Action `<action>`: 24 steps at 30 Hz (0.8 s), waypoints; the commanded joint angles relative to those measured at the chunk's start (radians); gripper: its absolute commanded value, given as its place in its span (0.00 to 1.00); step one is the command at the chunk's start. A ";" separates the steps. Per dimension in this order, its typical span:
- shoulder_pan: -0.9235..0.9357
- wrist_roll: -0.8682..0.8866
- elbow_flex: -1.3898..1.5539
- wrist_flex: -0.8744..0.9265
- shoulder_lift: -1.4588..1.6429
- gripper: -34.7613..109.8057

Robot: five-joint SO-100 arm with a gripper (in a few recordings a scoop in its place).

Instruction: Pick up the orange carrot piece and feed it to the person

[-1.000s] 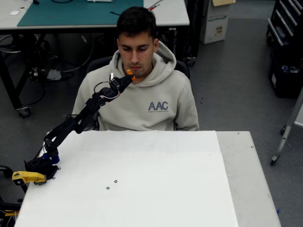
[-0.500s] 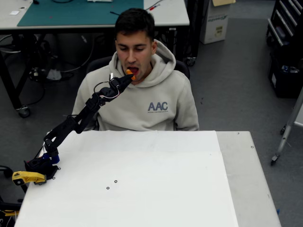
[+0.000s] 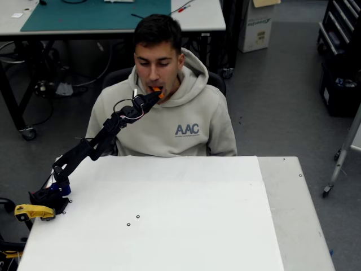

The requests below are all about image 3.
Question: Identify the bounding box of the man in beige hoodie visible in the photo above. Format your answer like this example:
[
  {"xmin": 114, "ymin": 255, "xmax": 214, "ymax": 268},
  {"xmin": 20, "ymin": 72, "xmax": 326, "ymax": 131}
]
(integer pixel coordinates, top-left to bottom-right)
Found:
[{"xmin": 85, "ymin": 14, "xmax": 237, "ymax": 158}]

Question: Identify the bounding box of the white motor wire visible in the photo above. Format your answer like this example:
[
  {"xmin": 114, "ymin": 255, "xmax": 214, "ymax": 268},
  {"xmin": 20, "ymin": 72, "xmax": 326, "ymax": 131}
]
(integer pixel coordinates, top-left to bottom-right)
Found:
[{"xmin": 121, "ymin": 108, "xmax": 145, "ymax": 119}]

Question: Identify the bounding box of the black tool drawer cart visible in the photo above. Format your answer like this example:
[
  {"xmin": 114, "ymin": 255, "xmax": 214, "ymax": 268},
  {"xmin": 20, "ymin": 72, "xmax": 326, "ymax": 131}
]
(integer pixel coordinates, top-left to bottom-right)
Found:
[{"xmin": 317, "ymin": 0, "xmax": 361, "ymax": 56}]

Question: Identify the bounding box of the red blue screwdriver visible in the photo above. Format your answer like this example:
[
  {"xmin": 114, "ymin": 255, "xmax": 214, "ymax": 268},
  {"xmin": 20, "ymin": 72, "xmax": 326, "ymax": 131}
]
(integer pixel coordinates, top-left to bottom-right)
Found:
[{"xmin": 170, "ymin": 4, "xmax": 195, "ymax": 15}]

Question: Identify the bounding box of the black storage bin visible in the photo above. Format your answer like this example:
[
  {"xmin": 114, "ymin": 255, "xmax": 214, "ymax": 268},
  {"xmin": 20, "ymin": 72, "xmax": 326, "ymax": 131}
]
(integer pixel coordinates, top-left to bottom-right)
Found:
[{"xmin": 319, "ymin": 56, "xmax": 361, "ymax": 118}]

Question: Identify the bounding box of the grey workbench with black legs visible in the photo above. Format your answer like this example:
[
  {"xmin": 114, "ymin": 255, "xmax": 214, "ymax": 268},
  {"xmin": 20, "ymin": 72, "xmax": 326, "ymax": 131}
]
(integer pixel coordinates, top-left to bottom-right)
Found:
[{"xmin": 0, "ymin": 0, "xmax": 235, "ymax": 141}]

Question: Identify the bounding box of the black office chair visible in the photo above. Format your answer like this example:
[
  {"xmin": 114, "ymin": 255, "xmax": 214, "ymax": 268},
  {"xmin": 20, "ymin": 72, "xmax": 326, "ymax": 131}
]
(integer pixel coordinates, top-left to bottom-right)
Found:
[{"xmin": 102, "ymin": 67, "xmax": 227, "ymax": 156}]

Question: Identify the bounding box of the black camera cable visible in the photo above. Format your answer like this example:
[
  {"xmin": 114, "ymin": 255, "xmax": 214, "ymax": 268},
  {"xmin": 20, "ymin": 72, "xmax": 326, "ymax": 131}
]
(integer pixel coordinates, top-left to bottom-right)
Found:
[{"xmin": 113, "ymin": 98, "xmax": 135, "ymax": 113}]

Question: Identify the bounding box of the yellow black tool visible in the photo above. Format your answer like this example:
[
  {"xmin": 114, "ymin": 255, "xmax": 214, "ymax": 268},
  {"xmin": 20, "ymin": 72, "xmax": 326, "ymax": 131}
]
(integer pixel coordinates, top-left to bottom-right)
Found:
[{"xmin": 0, "ymin": 250, "xmax": 23, "ymax": 260}]

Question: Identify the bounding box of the white paper table cover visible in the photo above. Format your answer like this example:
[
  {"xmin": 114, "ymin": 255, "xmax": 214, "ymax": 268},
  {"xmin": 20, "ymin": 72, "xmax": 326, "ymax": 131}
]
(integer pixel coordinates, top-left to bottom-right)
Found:
[{"xmin": 16, "ymin": 155, "xmax": 285, "ymax": 271}]

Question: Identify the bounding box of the yellow clamp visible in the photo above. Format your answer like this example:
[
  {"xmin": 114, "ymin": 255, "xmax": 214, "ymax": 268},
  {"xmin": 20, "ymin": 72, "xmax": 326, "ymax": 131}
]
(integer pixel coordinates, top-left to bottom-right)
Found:
[{"xmin": 14, "ymin": 204, "xmax": 56, "ymax": 222}]

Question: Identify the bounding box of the white cardboard box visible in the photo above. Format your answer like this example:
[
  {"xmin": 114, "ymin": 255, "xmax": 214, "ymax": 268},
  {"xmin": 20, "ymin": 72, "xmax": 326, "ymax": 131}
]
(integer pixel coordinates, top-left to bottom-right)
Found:
[{"xmin": 237, "ymin": 0, "xmax": 276, "ymax": 54}]

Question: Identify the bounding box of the black round device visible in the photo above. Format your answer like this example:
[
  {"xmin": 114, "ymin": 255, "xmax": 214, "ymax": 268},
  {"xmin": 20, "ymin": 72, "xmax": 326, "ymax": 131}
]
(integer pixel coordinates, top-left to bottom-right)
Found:
[{"xmin": 35, "ymin": 80, "xmax": 56, "ymax": 98}]

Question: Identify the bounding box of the tan manila folder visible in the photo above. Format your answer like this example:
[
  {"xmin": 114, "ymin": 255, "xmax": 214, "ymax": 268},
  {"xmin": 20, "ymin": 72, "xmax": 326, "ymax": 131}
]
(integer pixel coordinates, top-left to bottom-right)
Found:
[{"xmin": 252, "ymin": 0, "xmax": 282, "ymax": 8}]

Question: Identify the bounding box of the green cutting mat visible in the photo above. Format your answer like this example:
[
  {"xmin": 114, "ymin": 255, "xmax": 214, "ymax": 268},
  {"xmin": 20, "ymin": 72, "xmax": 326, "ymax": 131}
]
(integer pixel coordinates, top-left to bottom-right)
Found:
[{"xmin": 20, "ymin": 0, "xmax": 172, "ymax": 32}]

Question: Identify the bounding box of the grey metal stand with casters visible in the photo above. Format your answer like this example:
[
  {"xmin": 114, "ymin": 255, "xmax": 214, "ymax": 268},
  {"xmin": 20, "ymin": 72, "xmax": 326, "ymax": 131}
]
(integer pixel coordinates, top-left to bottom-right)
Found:
[{"xmin": 323, "ymin": 103, "xmax": 361, "ymax": 198}]

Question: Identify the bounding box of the black robot arm blue base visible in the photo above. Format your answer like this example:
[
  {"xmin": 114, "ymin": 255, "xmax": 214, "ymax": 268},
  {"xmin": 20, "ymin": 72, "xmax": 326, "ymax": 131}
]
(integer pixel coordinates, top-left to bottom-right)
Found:
[{"xmin": 28, "ymin": 106, "xmax": 135, "ymax": 215}]

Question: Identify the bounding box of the black armrest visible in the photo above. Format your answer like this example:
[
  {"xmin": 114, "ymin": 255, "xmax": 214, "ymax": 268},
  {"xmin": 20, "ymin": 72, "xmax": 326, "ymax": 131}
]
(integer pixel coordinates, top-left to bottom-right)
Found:
[{"xmin": 0, "ymin": 197, "xmax": 16, "ymax": 212}]

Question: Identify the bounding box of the white crumpled bag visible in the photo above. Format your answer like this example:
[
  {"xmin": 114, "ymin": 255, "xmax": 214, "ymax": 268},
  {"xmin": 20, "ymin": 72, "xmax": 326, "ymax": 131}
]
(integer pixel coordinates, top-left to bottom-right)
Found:
[{"xmin": 55, "ymin": 82, "xmax": 74, "ymax": 96}]

